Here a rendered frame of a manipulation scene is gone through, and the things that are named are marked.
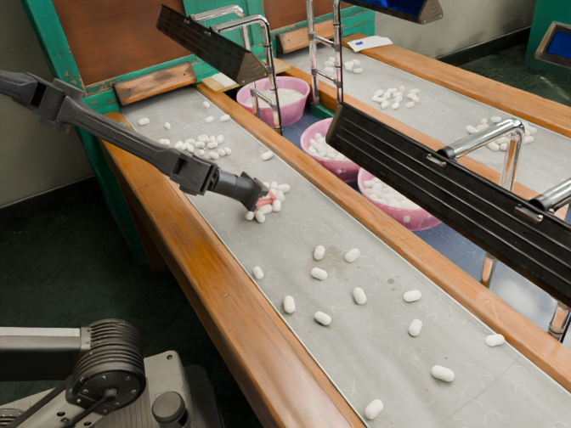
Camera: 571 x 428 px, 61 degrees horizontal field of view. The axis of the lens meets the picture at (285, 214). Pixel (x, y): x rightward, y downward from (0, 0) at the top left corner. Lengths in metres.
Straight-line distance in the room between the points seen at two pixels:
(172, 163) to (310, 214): 0.36
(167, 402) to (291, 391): 0.38
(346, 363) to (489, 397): 0.24
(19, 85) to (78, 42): 0.62
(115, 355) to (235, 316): 0.23
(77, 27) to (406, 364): 1.48
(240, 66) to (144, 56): 0.80
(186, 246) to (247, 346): 0.33
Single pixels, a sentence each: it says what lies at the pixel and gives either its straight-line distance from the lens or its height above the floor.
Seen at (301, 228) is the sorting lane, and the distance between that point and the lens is 1.17.
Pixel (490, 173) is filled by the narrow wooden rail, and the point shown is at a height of 0.76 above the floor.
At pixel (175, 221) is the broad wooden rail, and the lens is 1.23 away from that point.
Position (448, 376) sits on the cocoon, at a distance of 0.88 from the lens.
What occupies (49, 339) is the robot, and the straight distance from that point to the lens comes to 0.99.
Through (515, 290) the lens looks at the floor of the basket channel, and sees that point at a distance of 1.15.
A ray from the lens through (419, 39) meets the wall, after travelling 3.65.
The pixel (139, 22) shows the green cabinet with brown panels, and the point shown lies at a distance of 1.89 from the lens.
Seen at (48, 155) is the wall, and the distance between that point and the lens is 2.84.
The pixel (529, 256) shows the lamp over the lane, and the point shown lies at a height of 1.07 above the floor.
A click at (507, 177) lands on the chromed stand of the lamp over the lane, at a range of 0.86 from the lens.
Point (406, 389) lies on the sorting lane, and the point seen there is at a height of 0.74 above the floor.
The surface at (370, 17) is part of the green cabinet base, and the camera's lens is 2.37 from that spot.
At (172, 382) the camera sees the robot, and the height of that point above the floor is 0.47.
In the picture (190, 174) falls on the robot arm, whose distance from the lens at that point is 1.07.
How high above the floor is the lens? 1.49
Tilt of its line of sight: 38 degrees down
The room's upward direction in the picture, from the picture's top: 8 degrees counter-clockwise
